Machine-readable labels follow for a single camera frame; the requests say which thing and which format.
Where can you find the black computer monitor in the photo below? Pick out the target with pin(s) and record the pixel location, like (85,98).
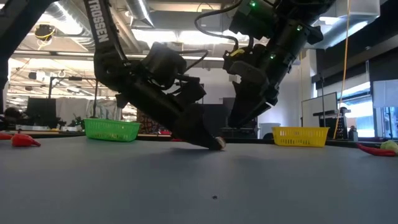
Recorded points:
(40,112)

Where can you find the long ceiling light strip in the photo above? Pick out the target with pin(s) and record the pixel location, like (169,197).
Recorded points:
(62,54)

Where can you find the dark bottle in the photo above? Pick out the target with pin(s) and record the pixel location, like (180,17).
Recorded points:
(353,133)

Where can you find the smooth silver round duct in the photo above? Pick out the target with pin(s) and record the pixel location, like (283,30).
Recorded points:
(140,11)

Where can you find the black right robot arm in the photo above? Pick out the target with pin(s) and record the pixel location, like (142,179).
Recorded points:
(311,9)

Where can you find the black perforated stand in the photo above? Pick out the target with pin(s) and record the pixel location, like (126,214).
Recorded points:
(341,126)

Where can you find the grey draped sheet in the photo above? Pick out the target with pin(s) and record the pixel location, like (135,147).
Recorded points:
(71,107)

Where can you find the red chili pepper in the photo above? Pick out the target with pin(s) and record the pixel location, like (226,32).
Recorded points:
(23,140)
(373,152)
(176,140)

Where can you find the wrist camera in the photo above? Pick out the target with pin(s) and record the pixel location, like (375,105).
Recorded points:
(241,65)
(192,91)

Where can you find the white board panel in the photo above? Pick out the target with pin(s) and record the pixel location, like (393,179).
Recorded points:
(320,109)

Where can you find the light green round fruit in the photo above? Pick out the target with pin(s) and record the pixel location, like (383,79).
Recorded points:
(390,145)

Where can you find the grey table mat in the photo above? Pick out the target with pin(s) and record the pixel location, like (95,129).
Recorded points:
(124,186)

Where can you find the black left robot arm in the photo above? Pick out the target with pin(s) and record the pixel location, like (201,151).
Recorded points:
(99,28)

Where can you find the silver ribbed air duct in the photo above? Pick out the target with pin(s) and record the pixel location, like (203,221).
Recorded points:
(71,18)

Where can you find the grey ceiling unit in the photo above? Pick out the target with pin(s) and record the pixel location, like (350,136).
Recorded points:
(214,21)

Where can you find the black gantry frame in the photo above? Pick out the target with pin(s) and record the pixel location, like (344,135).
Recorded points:
(74,78)

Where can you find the grey waste bin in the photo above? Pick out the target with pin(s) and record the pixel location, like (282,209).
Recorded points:
(269,130)

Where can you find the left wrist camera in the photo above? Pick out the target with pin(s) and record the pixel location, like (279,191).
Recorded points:
(192,91)

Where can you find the silver rectangular air duct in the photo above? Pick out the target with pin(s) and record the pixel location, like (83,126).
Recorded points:
(357,18)

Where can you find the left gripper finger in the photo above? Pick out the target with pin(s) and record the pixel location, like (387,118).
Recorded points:
(211,130)
(192,130)

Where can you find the yellow plastic basket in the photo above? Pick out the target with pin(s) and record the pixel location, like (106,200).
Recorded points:
(300,137)

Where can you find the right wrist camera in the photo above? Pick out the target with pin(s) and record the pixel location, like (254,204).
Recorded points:
(241,65)

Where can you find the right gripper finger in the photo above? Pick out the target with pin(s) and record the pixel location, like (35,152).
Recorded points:
(252,113)
(237,105)

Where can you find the green plastic basket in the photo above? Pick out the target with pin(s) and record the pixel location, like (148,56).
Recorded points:
(112,130)

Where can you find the tan mushroom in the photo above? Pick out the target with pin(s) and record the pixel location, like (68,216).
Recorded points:
(221,142)

